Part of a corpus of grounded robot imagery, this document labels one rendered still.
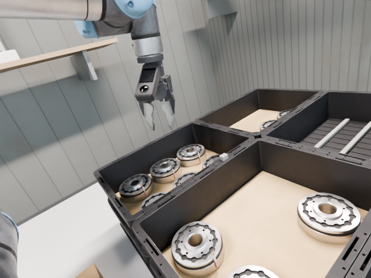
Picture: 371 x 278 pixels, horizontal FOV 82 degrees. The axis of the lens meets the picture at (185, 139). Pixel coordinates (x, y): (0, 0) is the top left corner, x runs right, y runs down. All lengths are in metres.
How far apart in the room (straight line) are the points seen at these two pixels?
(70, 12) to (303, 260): 0.55
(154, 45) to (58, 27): 1.86
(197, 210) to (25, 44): 2.08
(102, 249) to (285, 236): 0.54
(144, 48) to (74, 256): 0.66
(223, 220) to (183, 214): 0.10
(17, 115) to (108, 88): 0.82
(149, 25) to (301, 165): 0.49
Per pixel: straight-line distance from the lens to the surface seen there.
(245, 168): 0.60
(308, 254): 0.49
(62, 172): 2.49
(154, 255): 0.39
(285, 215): 0.54
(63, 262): 0.85
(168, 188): 0.67
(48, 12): 0.41
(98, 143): 2.47
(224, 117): 0.93
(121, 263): 0.73
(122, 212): 0.49
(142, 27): 0.58
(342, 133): 0.85
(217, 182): 0.53
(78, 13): 0.41
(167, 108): 0.62
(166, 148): 0.78
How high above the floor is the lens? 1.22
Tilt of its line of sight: 25 degrees down
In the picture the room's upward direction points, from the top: 15 degrees counter-clockwise
